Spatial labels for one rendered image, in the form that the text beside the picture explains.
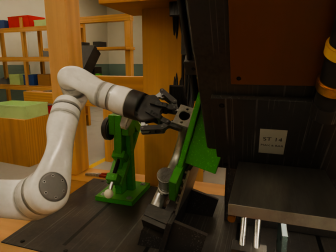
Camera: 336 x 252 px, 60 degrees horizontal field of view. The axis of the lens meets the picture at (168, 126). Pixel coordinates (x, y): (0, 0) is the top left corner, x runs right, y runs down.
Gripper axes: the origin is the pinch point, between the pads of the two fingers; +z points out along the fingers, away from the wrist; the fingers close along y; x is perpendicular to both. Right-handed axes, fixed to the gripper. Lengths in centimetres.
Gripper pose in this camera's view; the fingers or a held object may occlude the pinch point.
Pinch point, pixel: (181, 120)
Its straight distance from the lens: 71.5
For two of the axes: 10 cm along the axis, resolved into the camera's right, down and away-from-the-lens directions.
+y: 3.8, -8.1, 4.4
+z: 9.2, 3.1, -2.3
